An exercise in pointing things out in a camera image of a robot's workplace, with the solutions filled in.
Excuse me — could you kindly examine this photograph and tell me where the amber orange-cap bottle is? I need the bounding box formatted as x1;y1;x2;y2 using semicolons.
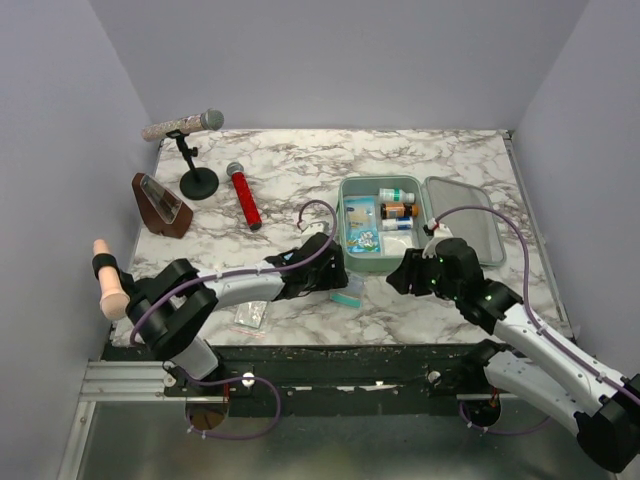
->
380;202;420;220

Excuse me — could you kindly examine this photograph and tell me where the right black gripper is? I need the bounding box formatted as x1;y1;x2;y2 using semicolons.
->
385;247;462;301

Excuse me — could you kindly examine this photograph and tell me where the white green-cap medicine bottle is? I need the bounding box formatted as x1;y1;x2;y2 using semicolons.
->
378;188;416;204

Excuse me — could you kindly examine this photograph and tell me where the clear zip bag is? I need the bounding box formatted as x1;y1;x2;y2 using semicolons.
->
233;301;269;335

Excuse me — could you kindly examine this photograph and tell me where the brown wooden metronome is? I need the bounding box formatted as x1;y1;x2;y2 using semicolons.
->
132;173;193;239

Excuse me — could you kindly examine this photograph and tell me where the black round stand base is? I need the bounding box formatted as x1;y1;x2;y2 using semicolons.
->
119;271;151;309

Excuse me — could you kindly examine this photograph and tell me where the glitter microphone on stand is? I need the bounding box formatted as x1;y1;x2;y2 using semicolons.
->
141;109;225;142

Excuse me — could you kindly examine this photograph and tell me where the teal bandage packet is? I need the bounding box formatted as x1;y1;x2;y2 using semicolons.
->
329;272;366;309

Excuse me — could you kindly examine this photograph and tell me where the pink beige microphone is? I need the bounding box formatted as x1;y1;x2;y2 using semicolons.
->
92;239;130;321

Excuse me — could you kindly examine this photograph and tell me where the white gauze pad packet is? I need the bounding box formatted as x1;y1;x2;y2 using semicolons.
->
380;231;415;257

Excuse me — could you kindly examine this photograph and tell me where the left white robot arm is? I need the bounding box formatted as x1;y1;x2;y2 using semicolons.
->
125;233;348;395

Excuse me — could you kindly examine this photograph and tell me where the black microphone stand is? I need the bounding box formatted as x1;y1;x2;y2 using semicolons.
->
166;130;219;201

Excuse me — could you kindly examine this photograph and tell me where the red handheld microphone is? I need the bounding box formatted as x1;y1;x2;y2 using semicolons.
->
226;161;262;231

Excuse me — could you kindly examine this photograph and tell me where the mint green medicine case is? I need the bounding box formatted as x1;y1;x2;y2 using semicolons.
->
338;175;505;273

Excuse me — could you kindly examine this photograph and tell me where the blue cotton swab packet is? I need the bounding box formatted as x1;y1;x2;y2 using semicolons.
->
344;196;381;254

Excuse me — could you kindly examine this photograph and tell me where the blue white small bottle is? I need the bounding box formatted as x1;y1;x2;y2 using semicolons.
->
382;217;414;231

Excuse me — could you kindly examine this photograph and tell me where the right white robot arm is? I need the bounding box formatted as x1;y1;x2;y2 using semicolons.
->
386;238;639;473

